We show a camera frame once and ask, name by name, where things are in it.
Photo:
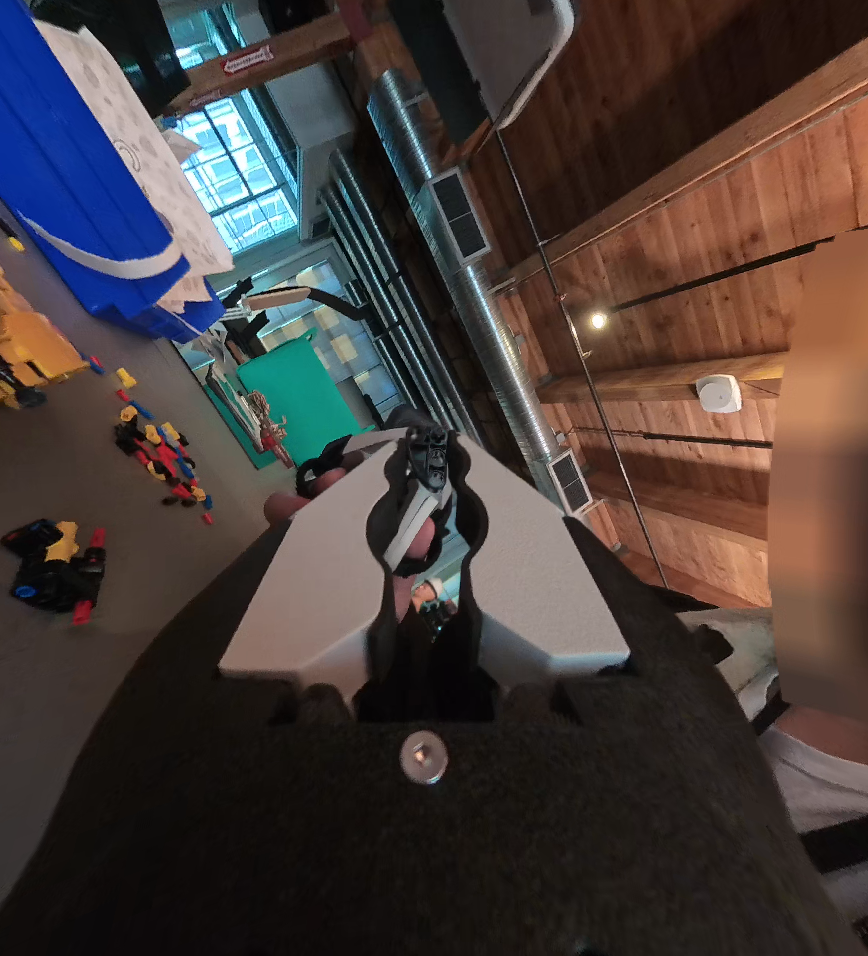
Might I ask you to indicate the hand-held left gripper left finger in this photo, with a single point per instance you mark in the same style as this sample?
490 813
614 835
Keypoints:
307 597

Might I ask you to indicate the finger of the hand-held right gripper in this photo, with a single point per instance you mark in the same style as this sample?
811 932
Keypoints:
378 446
411 523

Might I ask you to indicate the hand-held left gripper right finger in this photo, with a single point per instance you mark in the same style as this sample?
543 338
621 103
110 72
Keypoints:
546 590

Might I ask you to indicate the black toy connector piece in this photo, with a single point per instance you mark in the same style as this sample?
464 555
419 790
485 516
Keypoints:
430 455

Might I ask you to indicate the person's right hand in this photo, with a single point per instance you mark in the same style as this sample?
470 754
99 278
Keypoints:
288 508

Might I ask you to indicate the brown toy model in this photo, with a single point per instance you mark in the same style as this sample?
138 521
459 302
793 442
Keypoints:
273 429

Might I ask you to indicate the teal storage box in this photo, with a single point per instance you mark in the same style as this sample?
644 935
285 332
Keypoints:
307 396

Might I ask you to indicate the green plastic bin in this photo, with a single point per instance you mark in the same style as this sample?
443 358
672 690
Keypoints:
236 418

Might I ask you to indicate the white ceiling vent grille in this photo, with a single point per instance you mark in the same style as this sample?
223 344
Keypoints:
458 215
570 482

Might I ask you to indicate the round ceiling lamp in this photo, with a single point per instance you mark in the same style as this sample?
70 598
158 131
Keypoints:
598 321

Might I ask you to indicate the white ceiling speaker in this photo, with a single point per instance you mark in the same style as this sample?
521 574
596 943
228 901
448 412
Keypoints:
717 394

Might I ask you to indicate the yellow black toy connector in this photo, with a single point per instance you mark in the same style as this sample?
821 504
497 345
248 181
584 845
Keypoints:
38 553

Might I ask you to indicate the large grid window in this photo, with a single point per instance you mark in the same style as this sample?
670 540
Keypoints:
239 179

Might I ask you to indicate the yellow toy brick car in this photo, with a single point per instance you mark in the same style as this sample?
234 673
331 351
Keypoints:
0 351

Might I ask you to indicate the person's white shirt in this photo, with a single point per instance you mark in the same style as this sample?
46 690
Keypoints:
837 806

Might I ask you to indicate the white printed paper bag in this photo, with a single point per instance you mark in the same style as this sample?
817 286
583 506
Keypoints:
127 142

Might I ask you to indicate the blue plastic bin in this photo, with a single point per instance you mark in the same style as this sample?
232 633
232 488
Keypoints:
45 149

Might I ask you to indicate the white ceiling panel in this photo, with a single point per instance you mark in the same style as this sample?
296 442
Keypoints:
508 45

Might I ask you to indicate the silver ventilation duct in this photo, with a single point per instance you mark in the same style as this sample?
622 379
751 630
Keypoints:
493 336

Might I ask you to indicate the wooden post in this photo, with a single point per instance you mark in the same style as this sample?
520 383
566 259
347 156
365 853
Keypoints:
269 67

